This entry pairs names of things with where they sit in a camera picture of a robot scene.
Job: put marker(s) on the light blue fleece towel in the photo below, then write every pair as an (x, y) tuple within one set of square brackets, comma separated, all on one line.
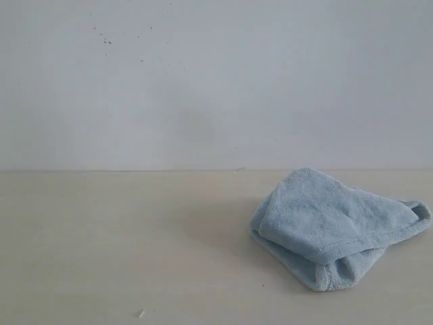
[(329, 235)]

